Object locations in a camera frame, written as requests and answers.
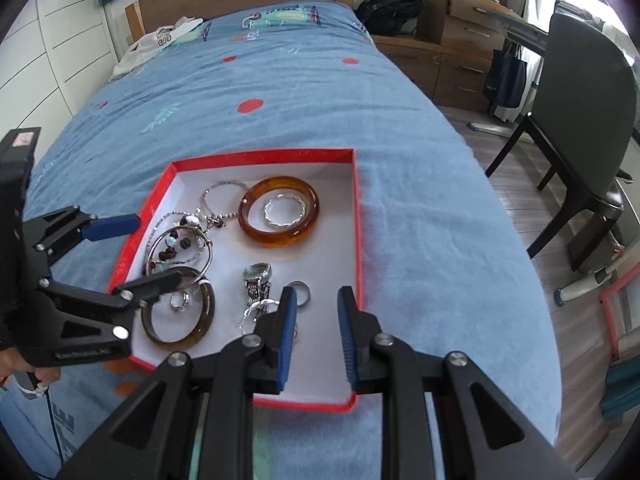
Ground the black chair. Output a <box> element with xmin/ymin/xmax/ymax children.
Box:
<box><xmin>484</xmin><ymin>12</ymin><xmax>639</xmax><ymax>274</ymax></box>

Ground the thin metal bangle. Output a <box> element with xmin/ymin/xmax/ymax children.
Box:
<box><xmin>145</xmin><ymin>224</ymin><xmax>214</xmax><ymax>287</ymax></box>

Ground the amber bangle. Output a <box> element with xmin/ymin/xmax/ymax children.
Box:
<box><xmin>238</xmin><ymin>176</ymin><xmax>320</xmax><ymax>249</ymax></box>

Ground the low wooden cabinet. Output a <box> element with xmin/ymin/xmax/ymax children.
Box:
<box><xmin>372</xmin><ymin>35</ymin><xmax>494</xmax><ymax>114</ymax></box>

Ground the blue cable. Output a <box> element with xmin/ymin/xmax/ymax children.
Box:
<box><xmin>42</xmin><ymin>385</ymin><xmax>69</xmax><ymax>467</ymax></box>

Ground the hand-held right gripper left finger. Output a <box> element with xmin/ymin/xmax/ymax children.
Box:
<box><xmin>57</xmin><ymin>285</ymin><xmax>299</xmax><ymax>480</ymax></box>

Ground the grey desk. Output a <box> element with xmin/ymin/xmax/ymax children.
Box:
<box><xmin>504</xmin><ymin>0</ymin><xmax>568</xmax><ymax>57</ymax></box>

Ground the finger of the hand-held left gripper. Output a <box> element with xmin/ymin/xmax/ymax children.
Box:
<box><xmin>21</xmin><ymin>204</ymin><xmax>142</xmax><ymax>278</ymax></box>
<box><xmin>36</xmin><ymin>267</ymin><xmax>189</xmax><ymax>310</ymax></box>

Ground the blue printed blanket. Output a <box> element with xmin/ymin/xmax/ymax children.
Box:
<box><xmin>20</xmin><ymin>0</ymin><xmax>559</xmax><ymax>480</ymax></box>

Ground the beaded bracelet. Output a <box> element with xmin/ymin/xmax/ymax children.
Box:
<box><xmin>149</xmin><ymin>214</ymin><xmax>212</xmax><ymax>273</ymax></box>

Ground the teal cloth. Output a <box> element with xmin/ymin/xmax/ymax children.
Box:
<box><xmin>600</xmin><ymin>357</ymin><xmax>640</xmax><ymax>422</ymax></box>

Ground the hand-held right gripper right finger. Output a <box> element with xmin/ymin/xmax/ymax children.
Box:
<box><xmin>336</xmin><ymin>285</ymin><xmax>576</xmax><ymax>480</ymax></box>

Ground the red cardboard box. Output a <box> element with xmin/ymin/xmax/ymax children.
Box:
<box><xmin>107</xmin><ymin>148</ymin><xmax>362</xmax><ymax>413</ymax></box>

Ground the white pipe frame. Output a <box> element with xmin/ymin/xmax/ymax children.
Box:
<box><xmin>555</xmin><ymin>259</ymin><xmax>640</xmax><ymax>307</ymax></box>

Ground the black backpack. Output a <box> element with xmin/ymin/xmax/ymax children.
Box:
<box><xmin>356</xmin><ymin>0</ymin><xmax>425</xmax><ymax>37</ymax></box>

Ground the brown wooden bangle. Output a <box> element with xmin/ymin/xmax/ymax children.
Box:
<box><xmin>140</xmin><ymin>267</ymin><xmax>217</xmax><ymax>351</ymax></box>

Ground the dark hanging bag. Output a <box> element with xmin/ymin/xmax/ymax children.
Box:
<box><xmin>487</xmin><ymin>42</ymin><xmax>529</xmax><ymax>124</ymax></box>

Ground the silver chain necklace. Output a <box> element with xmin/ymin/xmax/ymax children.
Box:
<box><xmin>199</xmin><ymin>179</ymin><xmax>251</xmax><ymax>232</ymax></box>

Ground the white wardrobe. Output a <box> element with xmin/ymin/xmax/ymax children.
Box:
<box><xmin>0</xmin><ymin>0</ymin><xmax>132</xmax><ymax>161</ymax></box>

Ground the person's left hand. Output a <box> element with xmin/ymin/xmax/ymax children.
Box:
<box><xmin>0</xmin><ymin>346</ymin><xmax>62</xmax><ymax>391</ymax></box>

